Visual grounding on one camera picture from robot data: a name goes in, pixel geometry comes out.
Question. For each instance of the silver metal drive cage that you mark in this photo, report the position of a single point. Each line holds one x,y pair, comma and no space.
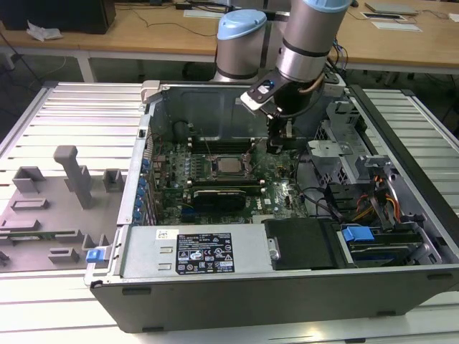
333,157

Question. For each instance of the white printed document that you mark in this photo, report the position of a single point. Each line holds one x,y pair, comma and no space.
396,26

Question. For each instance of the grey parts rack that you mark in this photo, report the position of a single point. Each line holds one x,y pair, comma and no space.
54,215

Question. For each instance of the black open PC case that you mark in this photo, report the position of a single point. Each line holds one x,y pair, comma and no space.
251,304

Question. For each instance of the blue expansion slot clip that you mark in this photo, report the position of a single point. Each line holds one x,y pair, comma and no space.
139,198
145,166
136,214
142,184

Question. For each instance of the blue disk carrier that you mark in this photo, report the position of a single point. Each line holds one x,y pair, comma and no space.
356,238

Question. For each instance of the black box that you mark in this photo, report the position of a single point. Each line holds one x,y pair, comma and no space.
57,14

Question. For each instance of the blue case latch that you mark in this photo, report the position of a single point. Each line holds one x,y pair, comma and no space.
94,256

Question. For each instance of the silver laptop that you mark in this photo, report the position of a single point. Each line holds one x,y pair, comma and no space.
391,6

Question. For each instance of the silver CPU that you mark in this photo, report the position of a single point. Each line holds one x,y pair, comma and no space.
228,166

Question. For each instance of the grey power supply unit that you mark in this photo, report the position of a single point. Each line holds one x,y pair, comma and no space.
150,251

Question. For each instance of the black plastic shroud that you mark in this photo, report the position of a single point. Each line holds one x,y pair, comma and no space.
301,243

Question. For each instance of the CPU socket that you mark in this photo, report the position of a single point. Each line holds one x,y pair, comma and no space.
229,168

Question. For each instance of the crumpled white paper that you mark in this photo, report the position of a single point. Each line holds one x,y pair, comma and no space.
43,31

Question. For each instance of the wooden desk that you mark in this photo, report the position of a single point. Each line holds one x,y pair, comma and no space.
143,36

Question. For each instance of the black power adapter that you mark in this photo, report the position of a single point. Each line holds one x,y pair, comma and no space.
183,5

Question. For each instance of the black graphics card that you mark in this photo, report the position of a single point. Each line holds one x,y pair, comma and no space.
220,202

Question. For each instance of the black RAM stick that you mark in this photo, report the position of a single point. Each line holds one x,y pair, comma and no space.
226,183

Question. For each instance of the green RAM stick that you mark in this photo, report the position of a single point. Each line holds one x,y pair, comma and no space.
43,236

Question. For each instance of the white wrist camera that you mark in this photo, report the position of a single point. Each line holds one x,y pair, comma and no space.
259,95

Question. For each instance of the green motherboard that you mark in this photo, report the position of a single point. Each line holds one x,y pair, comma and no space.
276,200

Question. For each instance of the black computer mouse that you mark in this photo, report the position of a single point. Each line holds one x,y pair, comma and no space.
354,3

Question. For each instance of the black cylinder capacitor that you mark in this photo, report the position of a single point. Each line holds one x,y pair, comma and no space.
180,130

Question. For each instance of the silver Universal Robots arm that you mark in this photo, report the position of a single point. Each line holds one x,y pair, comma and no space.
308,32

